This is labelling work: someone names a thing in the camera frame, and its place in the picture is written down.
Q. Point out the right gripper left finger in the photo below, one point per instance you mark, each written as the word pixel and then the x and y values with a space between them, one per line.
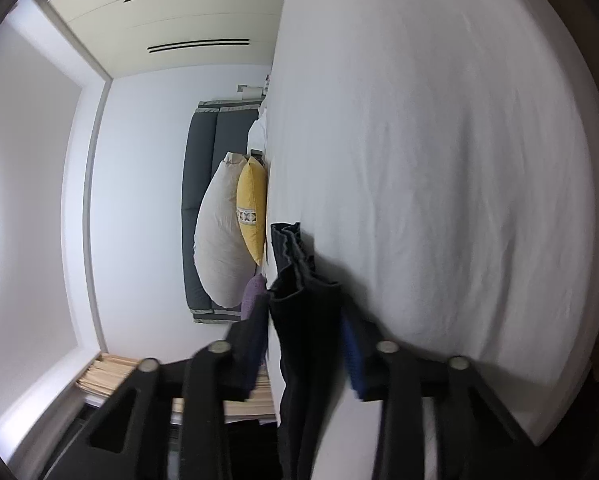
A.
pixel 175 413

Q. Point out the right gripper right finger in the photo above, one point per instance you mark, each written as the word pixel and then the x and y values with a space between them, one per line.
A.
pixel 437 416

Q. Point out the black denim pants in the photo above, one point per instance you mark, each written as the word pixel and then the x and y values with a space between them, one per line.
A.
pixel 306 309

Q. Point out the large beige pillow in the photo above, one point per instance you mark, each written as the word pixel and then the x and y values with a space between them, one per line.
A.
pixel 223 262

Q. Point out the purple cushion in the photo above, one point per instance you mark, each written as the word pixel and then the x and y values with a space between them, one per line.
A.
pixel 255 288

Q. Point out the yellow patterned cushion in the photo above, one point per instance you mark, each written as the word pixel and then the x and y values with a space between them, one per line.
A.
pixel 251 207

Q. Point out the white bed mattress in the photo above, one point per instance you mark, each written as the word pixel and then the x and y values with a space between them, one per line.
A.
pixel 442 160

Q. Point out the cream wardrobe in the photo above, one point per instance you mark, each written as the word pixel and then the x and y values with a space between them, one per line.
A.
pixel 131 37

